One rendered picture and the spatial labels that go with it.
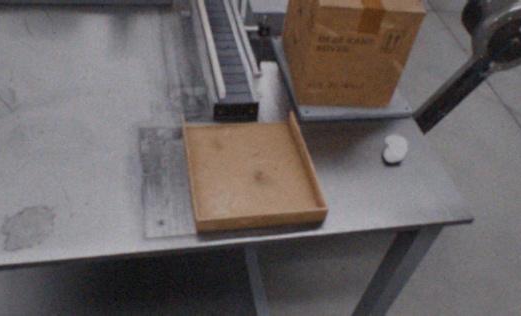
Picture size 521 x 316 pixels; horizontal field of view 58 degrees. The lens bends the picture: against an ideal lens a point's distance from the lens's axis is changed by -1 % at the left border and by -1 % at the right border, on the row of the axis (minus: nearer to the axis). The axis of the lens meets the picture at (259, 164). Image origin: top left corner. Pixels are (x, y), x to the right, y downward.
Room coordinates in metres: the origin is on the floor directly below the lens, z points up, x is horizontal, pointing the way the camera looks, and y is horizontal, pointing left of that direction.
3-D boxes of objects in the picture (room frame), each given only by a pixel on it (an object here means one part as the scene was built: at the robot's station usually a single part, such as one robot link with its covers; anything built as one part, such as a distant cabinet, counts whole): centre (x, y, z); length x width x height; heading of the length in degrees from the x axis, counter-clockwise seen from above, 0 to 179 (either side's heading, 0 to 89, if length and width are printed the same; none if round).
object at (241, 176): (0.71, 0.02, 0.85); 0.30 x 0.26 x 0.04; 19
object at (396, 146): (0.85, -0.30, 0.85); 0.08 x 0.07 x 0.04; 134
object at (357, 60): (1.12, -0.15, 0.99); 0.30 x 0.24 x 0.27; 13
